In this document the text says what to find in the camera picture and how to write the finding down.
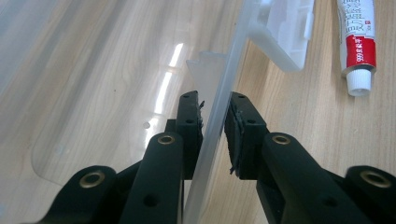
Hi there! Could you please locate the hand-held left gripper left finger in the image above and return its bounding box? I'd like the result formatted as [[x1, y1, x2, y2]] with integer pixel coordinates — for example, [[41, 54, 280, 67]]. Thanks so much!
[[120, 91, 204, 224]]

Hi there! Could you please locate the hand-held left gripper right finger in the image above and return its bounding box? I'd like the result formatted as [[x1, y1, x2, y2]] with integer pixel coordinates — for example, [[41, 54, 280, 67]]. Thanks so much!
[[224, 91, 375, 224]]

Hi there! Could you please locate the clear plastic storage box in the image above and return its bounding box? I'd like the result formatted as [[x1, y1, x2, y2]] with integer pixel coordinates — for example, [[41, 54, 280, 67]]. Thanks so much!
[[0, 0, 316, 224]]

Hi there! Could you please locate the red and white ointment tube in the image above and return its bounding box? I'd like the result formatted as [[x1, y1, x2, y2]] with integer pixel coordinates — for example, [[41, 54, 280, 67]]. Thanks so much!
[[336, 0, 378, 98]]

